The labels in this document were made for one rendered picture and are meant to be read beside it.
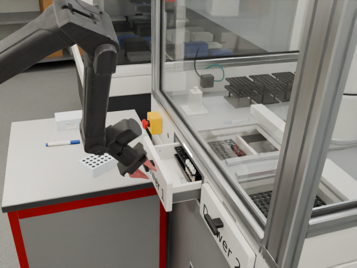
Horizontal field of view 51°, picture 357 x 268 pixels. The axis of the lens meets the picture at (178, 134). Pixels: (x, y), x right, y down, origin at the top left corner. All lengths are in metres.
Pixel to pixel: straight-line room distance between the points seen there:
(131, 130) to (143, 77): 0.94
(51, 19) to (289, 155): 0.48
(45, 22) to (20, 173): 0.89
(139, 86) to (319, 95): 1.43
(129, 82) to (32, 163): 0.68
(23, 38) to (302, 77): 0.48
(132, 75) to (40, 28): 1.26
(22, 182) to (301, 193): 1.02
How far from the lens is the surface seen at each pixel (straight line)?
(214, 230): 0.97
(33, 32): 0.70
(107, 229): 1.49
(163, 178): 1.11
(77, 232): 1.47
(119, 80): 1.92
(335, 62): 0.60
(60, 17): 0.68
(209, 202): 1.06
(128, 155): 1.10
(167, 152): 1.34
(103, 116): 0.92
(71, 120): 1.73
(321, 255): 0.86
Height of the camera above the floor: 1.57
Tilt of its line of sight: 29 degrees down
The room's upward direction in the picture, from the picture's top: 2 degrees clockwise
